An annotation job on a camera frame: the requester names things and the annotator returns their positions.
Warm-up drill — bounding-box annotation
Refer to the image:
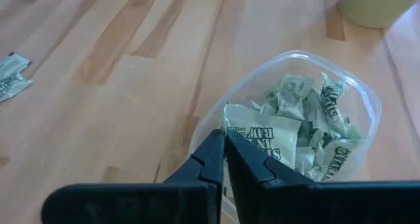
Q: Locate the beige mug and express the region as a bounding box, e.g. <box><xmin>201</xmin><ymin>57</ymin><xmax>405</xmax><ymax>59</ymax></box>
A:
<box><xmin>337</xmin><ymin>0</ymin><xmax>420</xmax><ymax>30</ymax></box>

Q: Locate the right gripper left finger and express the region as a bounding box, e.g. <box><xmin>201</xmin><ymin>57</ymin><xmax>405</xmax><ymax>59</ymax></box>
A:
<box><xmin>41</xmin><ymin>128</ymin><xmax>227</xmax><ymax>224</ymax></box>

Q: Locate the clear plastic bin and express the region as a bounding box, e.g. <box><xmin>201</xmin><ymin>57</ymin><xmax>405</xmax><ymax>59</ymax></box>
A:
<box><xmin>189</xmin><ymin>49</ymin><xmax>383</xmax><ymax>224</ymax></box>

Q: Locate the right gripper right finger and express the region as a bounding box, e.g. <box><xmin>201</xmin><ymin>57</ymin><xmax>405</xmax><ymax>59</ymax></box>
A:
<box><xmin>226</xmin><ymin>129</ymin><xmax>420</xmax><ymax>224</ymax></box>

